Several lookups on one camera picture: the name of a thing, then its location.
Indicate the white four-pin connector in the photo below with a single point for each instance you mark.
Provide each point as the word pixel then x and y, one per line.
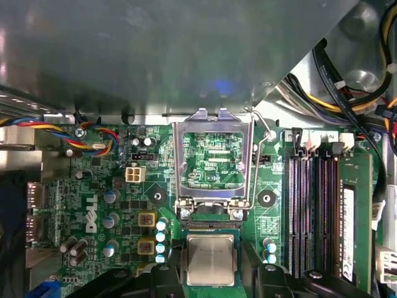
pixel 135 174

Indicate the metal socket cover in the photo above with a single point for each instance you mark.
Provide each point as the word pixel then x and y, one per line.
pixel 177 161

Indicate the silver rear port block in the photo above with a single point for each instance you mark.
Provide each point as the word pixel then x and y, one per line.
pixel 35 201

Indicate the blue board connector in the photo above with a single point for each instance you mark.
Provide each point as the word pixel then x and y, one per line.
pixel 46 290

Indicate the green RAM stick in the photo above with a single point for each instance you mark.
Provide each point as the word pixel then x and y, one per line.
pixel 356 217

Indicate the grey power supply unit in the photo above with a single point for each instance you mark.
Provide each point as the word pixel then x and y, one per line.
pixel 155 56

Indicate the CPU socket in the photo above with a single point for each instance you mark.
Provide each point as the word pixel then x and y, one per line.
pixel 214 224

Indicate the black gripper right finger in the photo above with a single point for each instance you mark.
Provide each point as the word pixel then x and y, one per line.
pixel 273 284

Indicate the green motherboard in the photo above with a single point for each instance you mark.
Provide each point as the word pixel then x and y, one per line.
pixel 102 167

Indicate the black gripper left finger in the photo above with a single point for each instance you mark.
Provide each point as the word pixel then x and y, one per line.
pixel 167 282

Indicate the silver CPU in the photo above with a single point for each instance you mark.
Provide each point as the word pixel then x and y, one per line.
pixel 211 257

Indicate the black PC case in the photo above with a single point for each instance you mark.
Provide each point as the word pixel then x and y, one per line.
pixel 359 37

